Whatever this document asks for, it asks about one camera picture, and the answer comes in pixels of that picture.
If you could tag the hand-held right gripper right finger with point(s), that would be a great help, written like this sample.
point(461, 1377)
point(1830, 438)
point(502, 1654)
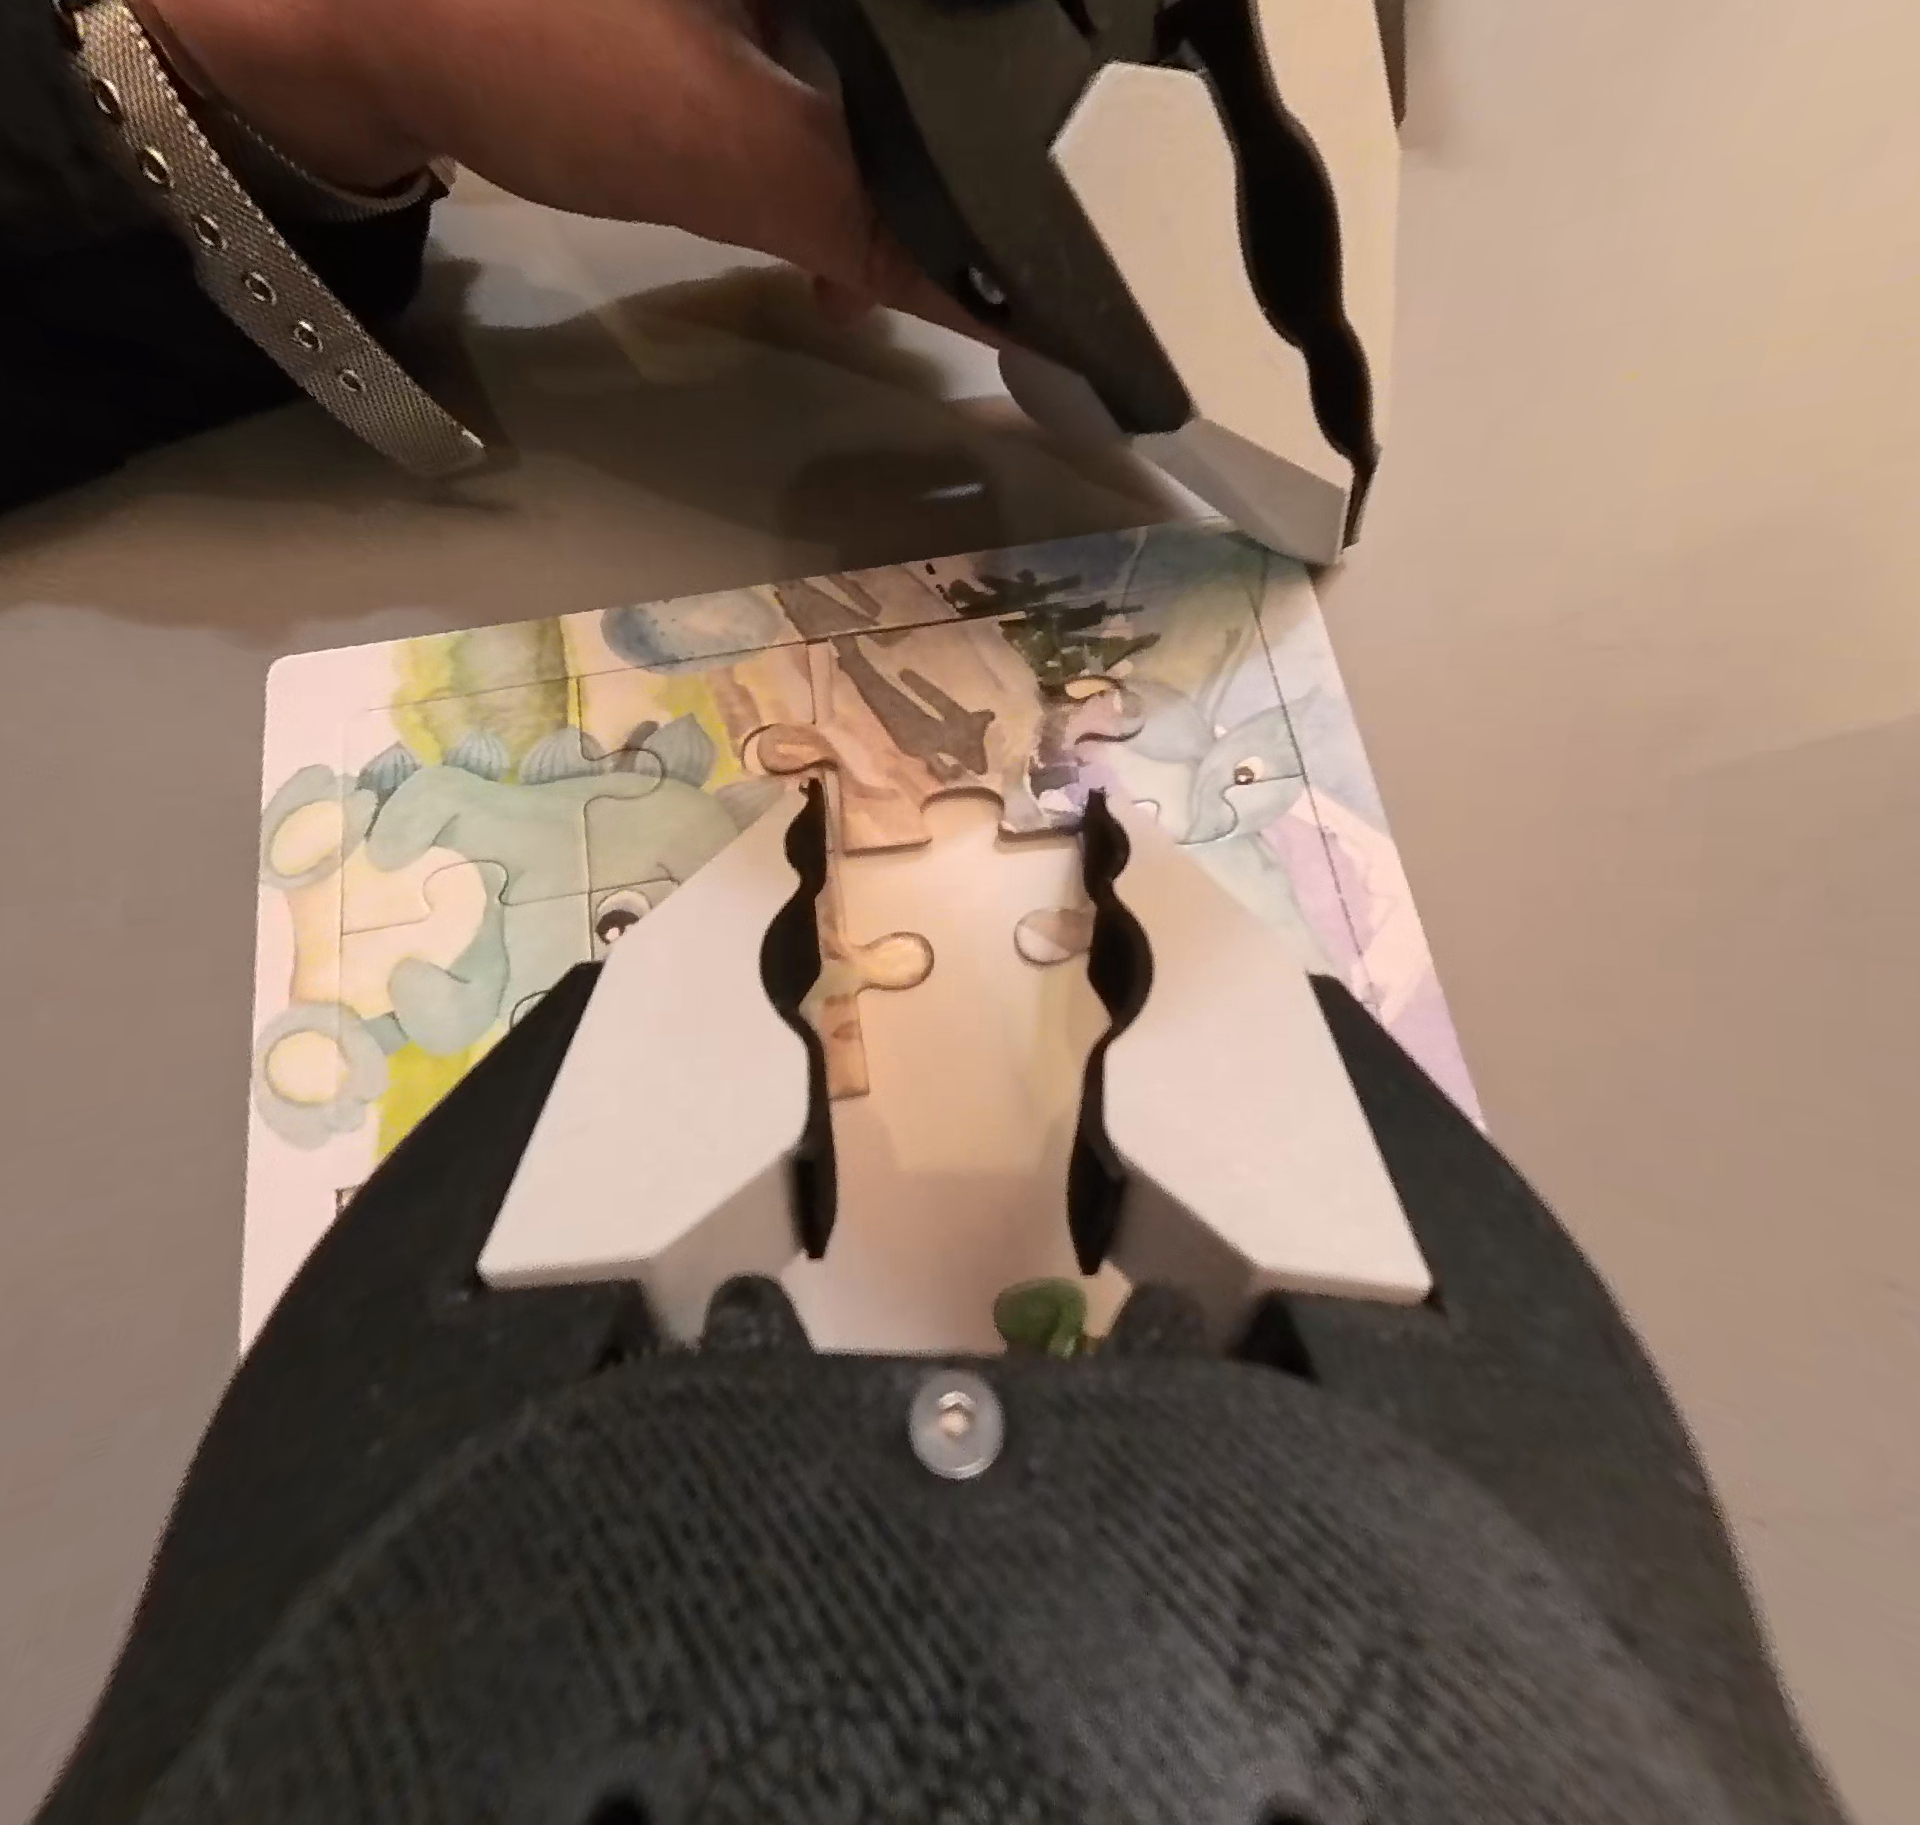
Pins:
point(1262, 1119)

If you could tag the dinosaur puzzle board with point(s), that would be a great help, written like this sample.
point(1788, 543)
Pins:
point(451, 835)

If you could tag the person's left hand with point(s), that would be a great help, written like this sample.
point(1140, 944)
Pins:
point(526, 41)

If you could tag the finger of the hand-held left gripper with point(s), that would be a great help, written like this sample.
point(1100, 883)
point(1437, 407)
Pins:
point(1356, 83)
point(1169, 236)

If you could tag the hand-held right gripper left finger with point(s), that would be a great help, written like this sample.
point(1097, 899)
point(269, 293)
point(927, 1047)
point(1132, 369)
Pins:
point(659, 1104)

